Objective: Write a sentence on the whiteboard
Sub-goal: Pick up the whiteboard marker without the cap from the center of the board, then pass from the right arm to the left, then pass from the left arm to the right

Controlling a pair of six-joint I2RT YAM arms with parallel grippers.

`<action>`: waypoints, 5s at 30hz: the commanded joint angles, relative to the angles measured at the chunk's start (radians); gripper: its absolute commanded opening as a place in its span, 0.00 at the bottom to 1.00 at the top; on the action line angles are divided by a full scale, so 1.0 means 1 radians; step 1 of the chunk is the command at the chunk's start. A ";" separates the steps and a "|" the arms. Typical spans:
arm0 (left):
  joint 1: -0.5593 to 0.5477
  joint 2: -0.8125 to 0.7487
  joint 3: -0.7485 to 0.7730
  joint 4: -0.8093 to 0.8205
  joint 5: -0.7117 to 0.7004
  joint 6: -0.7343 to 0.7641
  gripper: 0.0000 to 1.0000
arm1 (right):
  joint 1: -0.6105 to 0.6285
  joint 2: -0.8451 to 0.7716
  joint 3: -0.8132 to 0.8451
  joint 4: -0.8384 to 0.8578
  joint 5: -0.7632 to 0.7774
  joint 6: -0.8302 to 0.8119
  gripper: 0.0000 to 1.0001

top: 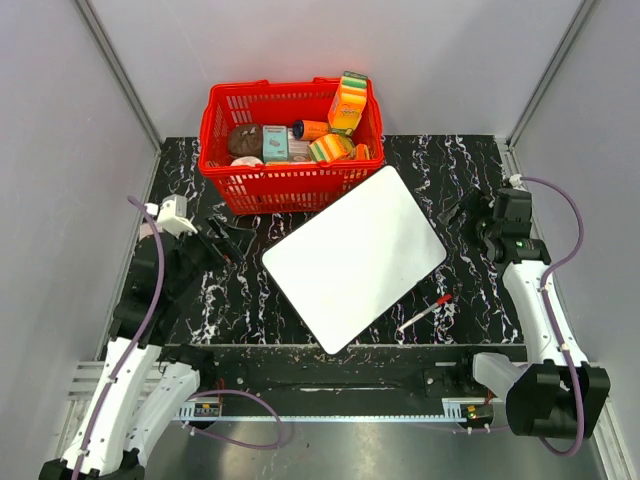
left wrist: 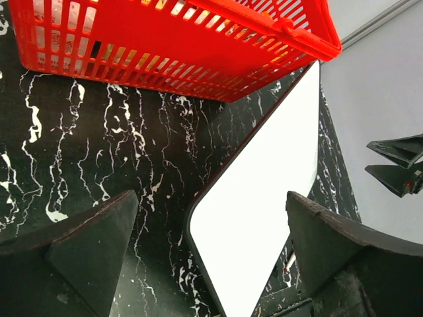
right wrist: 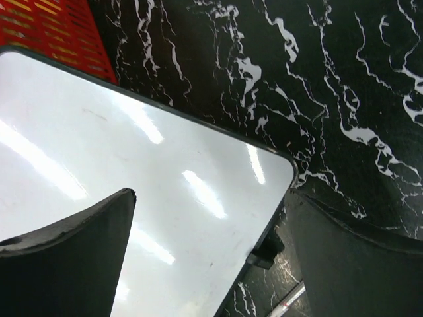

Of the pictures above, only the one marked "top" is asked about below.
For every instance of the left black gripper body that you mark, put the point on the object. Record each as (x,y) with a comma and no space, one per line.
(208,252)

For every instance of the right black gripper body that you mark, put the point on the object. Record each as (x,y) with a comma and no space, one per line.
(484,227)

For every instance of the red capped whiteboard marker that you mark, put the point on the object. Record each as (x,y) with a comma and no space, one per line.
(432,308)

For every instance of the white whiteboard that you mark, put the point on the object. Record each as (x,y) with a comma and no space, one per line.
(355,259)

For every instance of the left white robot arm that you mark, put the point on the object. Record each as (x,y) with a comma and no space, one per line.
(144,381)

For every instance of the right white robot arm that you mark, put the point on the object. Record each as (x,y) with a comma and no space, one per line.
(559,395)

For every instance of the red plastic shopping basket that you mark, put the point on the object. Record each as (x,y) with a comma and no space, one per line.
(267,189)

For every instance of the white round lid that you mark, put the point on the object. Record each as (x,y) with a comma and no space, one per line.
(250,161)

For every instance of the brown chocolate muffin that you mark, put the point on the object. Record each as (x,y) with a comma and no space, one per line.
(245,140)

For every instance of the teal small box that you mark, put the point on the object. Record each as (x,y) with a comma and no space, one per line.
(275,148)

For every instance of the orange snack packet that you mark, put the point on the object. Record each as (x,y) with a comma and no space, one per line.
(360,153)

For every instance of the orange blue can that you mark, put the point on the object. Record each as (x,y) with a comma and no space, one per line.
(309,130)

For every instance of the yellow green sponge pack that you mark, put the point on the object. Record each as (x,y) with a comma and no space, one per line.
(330,148)

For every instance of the orange juice carton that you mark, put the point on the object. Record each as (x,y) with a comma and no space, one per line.
(348,104)

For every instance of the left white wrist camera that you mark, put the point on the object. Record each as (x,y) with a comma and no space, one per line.
(170,216)

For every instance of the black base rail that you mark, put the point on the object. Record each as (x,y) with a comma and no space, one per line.
(405,382)

